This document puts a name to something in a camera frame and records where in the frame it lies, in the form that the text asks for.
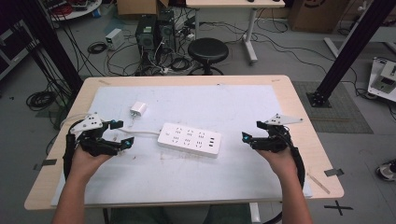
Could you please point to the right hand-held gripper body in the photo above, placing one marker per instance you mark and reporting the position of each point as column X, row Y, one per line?
column 274, row 140

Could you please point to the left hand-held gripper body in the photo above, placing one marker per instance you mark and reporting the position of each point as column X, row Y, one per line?
column 88, row 124

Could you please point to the person's right hand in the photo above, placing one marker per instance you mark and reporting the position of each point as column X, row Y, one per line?
column 280, row 161

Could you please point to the person's left hand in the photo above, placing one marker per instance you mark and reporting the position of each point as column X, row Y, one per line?
column 87, row 163

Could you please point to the white charger plug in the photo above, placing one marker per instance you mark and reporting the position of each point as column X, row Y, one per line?
column 138, row 109

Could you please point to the grey tape piece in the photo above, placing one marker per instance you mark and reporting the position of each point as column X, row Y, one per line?
column 333, row 172
column 48, row 162

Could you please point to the white power strip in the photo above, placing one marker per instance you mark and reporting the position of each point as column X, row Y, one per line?
column 190, row 140

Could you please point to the thin wooden strip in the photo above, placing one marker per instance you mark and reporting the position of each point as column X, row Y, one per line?
column 318, row 183

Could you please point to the white table mat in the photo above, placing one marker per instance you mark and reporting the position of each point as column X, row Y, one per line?
column 186, row 102

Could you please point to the grey floor mat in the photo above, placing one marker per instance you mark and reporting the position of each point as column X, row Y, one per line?
column 345, row 115

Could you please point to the wooden table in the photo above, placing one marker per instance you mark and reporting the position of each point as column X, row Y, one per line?
column 186, row 80

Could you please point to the white power supply box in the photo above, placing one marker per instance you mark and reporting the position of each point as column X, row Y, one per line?
column 114, row 39

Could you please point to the person's legs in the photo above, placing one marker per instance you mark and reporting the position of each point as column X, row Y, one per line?
column 180, row 214

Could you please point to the black round stool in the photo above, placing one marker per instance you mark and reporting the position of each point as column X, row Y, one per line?
column 208, row 51

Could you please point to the black metal stand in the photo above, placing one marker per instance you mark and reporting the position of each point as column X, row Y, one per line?
column 351, row 49
column 49, row 40

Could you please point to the black tape cross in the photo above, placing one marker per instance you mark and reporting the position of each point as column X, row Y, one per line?
column 338, row 207

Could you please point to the black computer tower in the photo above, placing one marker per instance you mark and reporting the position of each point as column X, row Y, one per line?
column 145, row 34
column 166, row 29

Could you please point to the grey equipment rack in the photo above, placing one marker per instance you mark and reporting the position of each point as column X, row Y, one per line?
column 12, row 53

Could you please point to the round white table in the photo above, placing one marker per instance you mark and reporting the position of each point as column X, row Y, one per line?
column 77, row 11

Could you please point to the person's shoe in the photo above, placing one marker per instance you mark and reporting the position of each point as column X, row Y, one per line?
column 387, row 171

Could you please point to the small cardboard box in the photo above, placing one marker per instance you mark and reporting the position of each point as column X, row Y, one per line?
column 137, row 6

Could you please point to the large cardboard box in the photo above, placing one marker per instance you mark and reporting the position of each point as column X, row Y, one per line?
column 317, row 15

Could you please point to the white desk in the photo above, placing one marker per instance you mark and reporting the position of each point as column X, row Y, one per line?
column 233, row 3

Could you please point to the white device on floor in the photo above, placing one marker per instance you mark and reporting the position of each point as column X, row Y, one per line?
column 384, row 79

